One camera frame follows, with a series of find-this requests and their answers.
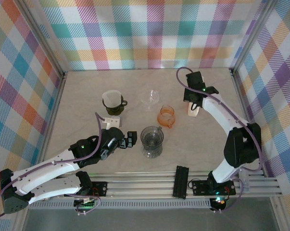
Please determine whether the grey glass pitcher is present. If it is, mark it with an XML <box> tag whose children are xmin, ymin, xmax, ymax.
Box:
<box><xmin>140</xmin><ymin>125</ymin><xmax>164</xmax><ymax>147</ymax></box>

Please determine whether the aluminium side rail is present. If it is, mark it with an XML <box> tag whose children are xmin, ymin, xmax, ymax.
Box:
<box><xmin>229</xmin><ymin>68</ymin><xmax>265</xmax><ymax>178</ymax></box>

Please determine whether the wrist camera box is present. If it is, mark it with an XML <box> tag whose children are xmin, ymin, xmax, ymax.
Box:
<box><xmin>185</xmin><ymin>71</ymin><xmax>206</xmax><ymax>89</ymax></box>
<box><xmin>103</xmin><ymin>116</ymin><xmax>123</xmax><ymax>128</ymax></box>

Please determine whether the grey slotted cable duct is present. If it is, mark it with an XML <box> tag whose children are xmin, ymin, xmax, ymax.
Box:
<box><xmin>36</xmin><ymin>198</ymin><xmax>214</xmax><ymax>210</ymax></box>

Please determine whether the controller board green light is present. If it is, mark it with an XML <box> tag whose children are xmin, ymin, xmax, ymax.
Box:
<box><xmin>210</xmin><ymin>196</ymin><xmax>227</xmax><ymax>211</ymax></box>
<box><xmin>74</xmin><ymin>196</ymin><xmax>99</xmax><ymax>211</ymax></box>

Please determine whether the orange glass carafe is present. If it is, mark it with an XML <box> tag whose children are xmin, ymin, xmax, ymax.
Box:
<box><xmin>156</xmin><ymin>104</ymin><xmax>177</xmax><ymax>128</ymax></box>

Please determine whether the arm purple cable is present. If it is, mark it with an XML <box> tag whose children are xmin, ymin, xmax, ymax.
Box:
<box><xmin>176</xmin><ymin>67</ymin><xmax>263</xmax><ymax>214</ymax></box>
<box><xmin>0</xmin><ymin>112</ymin><xmax>106</xmax><ymax>218</ymax></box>

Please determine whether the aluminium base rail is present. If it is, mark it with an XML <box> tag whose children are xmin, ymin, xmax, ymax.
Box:
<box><xmin>54</xmin><ymin>170</ymin><xmax>284</xmax><ymax>199</ymax></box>

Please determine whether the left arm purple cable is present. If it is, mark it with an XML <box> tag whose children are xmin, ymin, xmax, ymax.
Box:
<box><xmin>0</xmin><ymin>112</ymin><xmax>106</xmax><ymax>218</ymax></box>

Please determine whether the clear glass carafe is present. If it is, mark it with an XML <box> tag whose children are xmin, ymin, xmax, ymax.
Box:
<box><xmin>106</xmin><ymin>105</ymin><xmax>133</xmax><ymax>117</ymax></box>

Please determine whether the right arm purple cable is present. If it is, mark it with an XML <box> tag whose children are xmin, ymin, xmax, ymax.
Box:
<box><xmin>176</xmin><ymin>67</ymin><xmax>263</xmax><ymax>214</ymax></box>

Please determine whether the clear plastic dripper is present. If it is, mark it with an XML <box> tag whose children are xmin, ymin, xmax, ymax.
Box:
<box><xmin>140</xmin><ymin>89</ymin><xmax>160</xmax><ymax>112</ymax></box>

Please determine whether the olive green plastic dripper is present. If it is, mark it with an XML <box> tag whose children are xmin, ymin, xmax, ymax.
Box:
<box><xmin>101</xmin><ymin>95</ymin><xmax>129</xmax><ymax>116</ymax></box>

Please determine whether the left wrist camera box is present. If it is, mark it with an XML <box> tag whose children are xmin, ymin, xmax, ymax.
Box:
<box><xmin>103</xmin><ymin>116</ymin><xmax>123</xmax><ymax>128</ymax></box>

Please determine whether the aluminium frame post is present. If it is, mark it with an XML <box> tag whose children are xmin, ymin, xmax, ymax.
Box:
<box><xmin>229</xmin><ymin>0</ymin><xmax>279</xmax><ymax>74</ymax></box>
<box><xmin>16</xmin><ymin>0</ymin><xmax>70</xmax><ymax>77</ymax></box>

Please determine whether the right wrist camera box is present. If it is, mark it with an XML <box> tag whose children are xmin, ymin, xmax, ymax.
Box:
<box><xmin>185</xmin><ymin>71</ymin><xmax>206</xmax><ymax>89</ymax></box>

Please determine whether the grey glass carafe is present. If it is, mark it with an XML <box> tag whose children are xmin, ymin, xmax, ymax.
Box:
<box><xmin>141</xmin><ymin>141</ymin><xmax>164</xmax><ymax>159</ymax></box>

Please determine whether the black rail bracket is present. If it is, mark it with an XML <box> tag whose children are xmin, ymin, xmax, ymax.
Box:
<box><xmin>173</xmin><ymin>165</ymin><xmax>190</xmax><ymax>199</ymax></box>

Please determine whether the orange white filter box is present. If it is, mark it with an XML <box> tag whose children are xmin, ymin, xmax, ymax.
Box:
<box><xmin>187</xmin><ymin>100</ymin><xmax>201</xmax><ymax>118</ymax></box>

